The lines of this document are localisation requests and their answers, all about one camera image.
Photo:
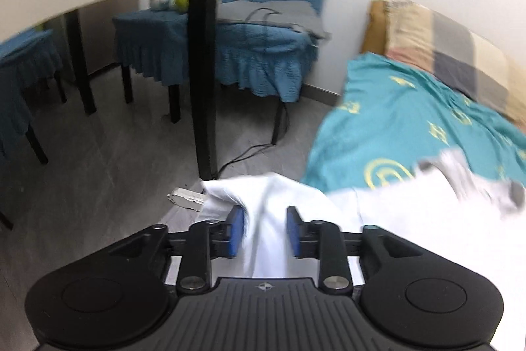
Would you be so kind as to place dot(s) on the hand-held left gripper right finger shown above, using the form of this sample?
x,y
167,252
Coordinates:
x,y
294,231

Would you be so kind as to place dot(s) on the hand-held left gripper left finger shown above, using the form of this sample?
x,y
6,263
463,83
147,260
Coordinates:
x,y
237,229

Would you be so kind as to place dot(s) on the white garment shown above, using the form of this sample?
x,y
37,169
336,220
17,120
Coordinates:
x,y
411,219

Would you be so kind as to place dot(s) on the white power strip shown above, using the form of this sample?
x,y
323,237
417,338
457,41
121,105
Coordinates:
x,y
187,199

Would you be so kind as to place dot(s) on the teal blanket with yellow print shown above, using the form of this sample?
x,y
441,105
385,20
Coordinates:
x,y
390,116

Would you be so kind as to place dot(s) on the grey cloth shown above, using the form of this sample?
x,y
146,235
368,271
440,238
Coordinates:
x,y
287,11

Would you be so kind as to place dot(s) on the plaid pillow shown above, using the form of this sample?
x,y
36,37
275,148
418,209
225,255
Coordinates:
x,y
452,42

